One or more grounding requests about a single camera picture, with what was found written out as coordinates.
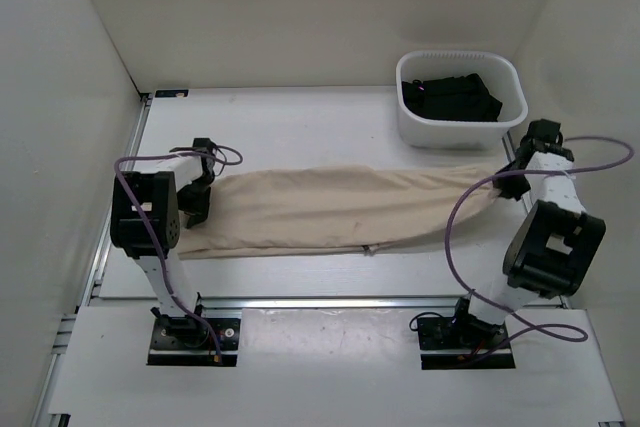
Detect beige trousers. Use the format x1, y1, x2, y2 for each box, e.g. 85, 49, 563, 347
177, 164, 497, 260

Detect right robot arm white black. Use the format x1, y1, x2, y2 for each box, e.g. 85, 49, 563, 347
449, 119, 606, 347

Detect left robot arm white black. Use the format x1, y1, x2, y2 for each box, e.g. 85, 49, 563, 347
110, 138, 226, 349

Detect black trousers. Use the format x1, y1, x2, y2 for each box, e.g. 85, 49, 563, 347
401, 73, 503, 122

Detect white plastic basket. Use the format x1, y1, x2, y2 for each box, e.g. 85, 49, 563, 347
395, 49, 529, 150

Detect black corner bracket label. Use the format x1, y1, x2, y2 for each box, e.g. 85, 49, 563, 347
154, 89, 189, 98

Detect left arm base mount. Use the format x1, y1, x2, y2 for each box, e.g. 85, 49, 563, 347
147, 307, 241, 367

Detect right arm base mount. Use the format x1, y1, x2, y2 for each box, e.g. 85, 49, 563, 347
409, 312, 516, 371

